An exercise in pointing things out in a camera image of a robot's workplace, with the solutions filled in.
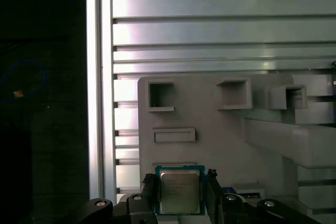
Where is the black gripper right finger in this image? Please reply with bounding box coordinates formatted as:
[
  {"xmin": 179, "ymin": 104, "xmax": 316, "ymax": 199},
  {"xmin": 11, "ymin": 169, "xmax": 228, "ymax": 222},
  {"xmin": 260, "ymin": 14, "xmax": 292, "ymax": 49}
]
[{"xmin": 206, "ymin": 168, "xmax": 325, "ymax": 224}]

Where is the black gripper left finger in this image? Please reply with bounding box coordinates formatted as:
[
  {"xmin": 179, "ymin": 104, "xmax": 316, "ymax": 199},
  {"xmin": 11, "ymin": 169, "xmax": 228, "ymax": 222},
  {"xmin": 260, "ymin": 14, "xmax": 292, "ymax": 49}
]
[{"xmin": 78, "ymin": 172, "xmax": 160, "ymax": 224}]

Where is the CPU with silver top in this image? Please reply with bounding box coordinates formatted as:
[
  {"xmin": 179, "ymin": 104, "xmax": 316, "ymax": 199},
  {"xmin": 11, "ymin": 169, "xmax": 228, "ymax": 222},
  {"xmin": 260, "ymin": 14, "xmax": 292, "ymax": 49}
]
[{"xmin": 154, "ymin": 165, "xmax": 207, "ymax": 216}]

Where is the grey parts rack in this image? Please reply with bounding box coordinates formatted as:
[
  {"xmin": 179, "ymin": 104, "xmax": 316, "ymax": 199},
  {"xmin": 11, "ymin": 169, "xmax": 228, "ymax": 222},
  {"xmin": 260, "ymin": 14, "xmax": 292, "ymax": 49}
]
[{"xmin": 136, "ymin": 73, "xmax": 336, "ymax": 224}]

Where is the blue floor cable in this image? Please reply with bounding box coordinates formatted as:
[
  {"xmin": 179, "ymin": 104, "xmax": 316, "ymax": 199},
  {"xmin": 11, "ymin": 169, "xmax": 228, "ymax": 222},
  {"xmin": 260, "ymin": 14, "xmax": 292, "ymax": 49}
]
[{"xmin": 0, "ymin": 60, "xmax": 47, "ymax": 104}]

